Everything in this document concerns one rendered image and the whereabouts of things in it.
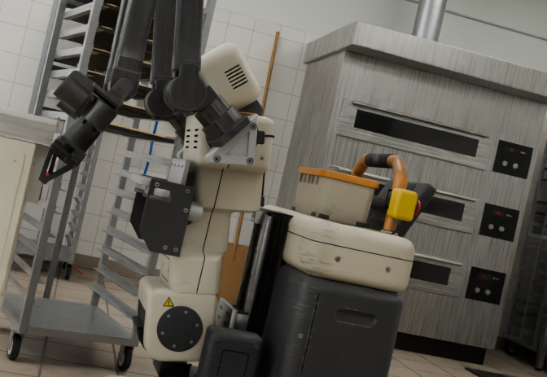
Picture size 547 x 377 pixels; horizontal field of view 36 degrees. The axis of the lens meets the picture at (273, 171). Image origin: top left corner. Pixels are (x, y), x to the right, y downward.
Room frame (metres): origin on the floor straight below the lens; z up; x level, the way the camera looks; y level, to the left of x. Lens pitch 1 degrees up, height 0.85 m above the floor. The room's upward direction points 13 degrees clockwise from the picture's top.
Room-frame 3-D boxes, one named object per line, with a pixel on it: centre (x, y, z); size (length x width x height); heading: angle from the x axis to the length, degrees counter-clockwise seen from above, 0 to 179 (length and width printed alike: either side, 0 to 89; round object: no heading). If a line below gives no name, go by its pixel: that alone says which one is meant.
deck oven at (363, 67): (5.99, -0.93, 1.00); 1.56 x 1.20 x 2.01; 103
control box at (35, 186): (2.09, 0.57, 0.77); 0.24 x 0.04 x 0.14; 15
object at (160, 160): (3.67, 0.57, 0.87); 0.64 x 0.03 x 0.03; 28
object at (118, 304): (3.67, 0.57, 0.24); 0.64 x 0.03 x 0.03; 28
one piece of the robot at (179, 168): (2.00, 0.23, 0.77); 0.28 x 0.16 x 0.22; 15
